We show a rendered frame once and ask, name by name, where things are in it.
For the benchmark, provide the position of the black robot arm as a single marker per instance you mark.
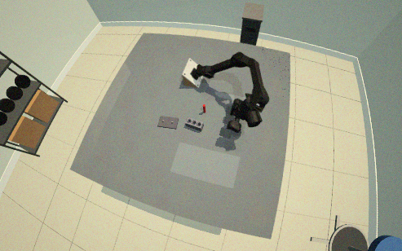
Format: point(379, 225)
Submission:
point(259, 94)

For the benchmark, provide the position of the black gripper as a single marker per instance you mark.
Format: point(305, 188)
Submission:
point(238, 114)

